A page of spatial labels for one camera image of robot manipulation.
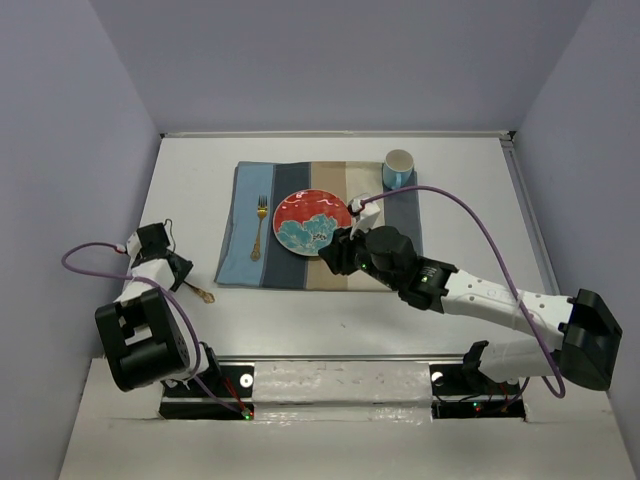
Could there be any aluminium rail right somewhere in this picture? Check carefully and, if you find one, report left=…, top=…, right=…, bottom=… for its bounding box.
left=500, top=137, right=560, bottom=294

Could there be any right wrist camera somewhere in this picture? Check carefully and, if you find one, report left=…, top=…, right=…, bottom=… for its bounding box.
left=347, top=194, right=381, bottom=239

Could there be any gold spoon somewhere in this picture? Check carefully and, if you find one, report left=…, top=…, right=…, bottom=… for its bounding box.
left=184, top=282, right=215, bottom=304

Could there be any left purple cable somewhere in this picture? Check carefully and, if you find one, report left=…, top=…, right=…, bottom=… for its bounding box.
left=60, top=241, right=251, bottom=419

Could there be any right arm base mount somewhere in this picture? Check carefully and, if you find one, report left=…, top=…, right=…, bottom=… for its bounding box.
left=430, top=341, right=526, bottom=420

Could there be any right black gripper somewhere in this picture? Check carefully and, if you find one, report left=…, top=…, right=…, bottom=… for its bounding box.
left=318, top=217, right=400, bottom=291

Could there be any gold fork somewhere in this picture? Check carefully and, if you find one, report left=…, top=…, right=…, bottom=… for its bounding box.
left=250, top=195, right=269, bottom=262

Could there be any aluminium rail back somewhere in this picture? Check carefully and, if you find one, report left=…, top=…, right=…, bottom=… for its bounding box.
left=160, top=130, right=511, bottom=140

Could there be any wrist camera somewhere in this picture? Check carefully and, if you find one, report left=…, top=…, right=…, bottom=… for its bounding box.
left=124, top=232, right=142, bottom=260
left=347, top=194, right=381, bottom=239

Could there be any light blue mug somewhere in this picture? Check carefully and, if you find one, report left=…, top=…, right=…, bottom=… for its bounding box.
left=382, top=149, right=414, bottom=190

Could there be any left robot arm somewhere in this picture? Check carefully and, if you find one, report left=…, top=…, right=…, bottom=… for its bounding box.
left=95, top=223, right=222, bottom=395

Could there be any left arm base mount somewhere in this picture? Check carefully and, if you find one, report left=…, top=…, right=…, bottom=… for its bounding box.
left=158, top=360, right=255, bottom=421

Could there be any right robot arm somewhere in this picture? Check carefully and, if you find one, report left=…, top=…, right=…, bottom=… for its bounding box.
left=319, top=227, right=622, bottom=392

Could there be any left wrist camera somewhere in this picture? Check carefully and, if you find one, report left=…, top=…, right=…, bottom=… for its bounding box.
left=124, top=232, right=142, bottom=260

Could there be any striped cloth placemat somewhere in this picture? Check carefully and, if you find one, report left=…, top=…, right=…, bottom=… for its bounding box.
left=214, top=160, right=430, bottom=293

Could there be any red and teal plate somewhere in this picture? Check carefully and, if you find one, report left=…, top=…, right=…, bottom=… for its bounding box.
left=272, top=189, right=351, bottom=257

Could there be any aluminium rail front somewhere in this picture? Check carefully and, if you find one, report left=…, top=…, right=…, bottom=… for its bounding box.
left=219, top=354, right=463, bottom=364

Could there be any aluminium rail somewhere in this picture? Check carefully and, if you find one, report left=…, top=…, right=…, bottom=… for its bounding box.
left=219, top=354, right=463, bottom=364
left=500, top=137, right=560, bottom=294
left=160, top=130, right=511, bottom=140

